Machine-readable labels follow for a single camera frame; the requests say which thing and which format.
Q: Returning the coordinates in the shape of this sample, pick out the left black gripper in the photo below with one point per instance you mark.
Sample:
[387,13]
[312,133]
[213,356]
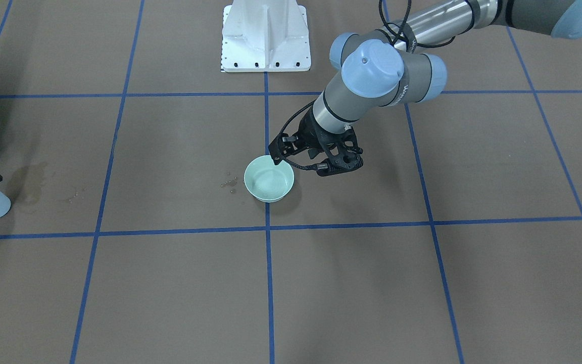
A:
[310,131]

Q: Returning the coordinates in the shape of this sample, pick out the mint green bowl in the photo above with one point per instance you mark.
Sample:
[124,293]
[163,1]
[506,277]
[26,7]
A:
[267,181]

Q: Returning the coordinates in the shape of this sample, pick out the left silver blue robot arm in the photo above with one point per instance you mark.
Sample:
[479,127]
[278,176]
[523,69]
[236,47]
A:
[390,66]

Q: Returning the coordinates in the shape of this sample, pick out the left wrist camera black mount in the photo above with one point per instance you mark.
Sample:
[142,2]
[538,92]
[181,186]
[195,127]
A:
[342,152]

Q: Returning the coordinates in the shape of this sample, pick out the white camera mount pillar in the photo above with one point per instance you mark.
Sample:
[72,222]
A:
[265,36]

